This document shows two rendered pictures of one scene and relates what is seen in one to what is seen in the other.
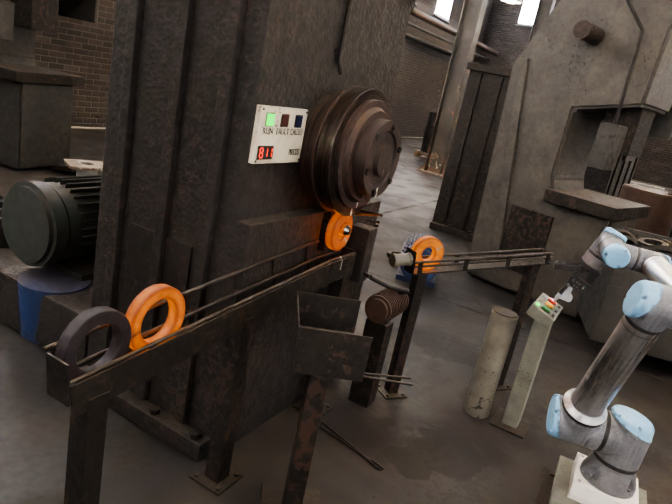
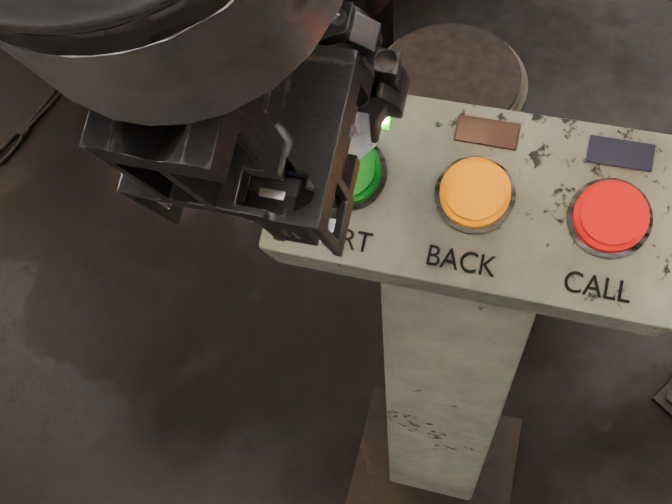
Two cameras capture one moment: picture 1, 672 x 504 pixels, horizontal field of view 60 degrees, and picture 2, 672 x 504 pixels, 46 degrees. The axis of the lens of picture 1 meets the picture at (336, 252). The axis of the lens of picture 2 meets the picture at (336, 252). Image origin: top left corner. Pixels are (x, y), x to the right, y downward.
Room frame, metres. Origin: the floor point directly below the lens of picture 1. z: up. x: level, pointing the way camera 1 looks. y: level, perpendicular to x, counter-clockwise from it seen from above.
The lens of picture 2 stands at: (2.34, -1.19, 0.98)
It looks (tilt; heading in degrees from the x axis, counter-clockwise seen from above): 60 degrees down; 85
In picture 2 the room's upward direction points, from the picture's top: 8 degrees counter-clockwise
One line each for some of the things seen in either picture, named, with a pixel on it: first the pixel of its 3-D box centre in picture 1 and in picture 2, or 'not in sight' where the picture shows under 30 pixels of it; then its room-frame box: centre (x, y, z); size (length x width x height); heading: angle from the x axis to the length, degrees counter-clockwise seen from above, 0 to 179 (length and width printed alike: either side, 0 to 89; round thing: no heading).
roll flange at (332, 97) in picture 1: (336, 147); not in sight; (2.21, 0.08, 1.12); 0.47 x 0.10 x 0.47; 153
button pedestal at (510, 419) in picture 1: (529, 364); (448, 376); (2.44, -0.96, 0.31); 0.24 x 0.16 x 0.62; 153
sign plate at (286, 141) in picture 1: (279, 135); not in sight; (1.92, 0.26, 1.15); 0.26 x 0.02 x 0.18; 153
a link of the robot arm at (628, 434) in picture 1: (623, 435); not in sight; (1.85, -1.12, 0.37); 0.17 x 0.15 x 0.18; 80
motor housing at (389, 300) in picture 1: (377, 345); not in sight; (2.40, -0.27, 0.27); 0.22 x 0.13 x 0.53; 153
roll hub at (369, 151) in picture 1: (378, 158); not in sight; (2.12, -0.08, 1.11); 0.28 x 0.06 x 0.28; 153
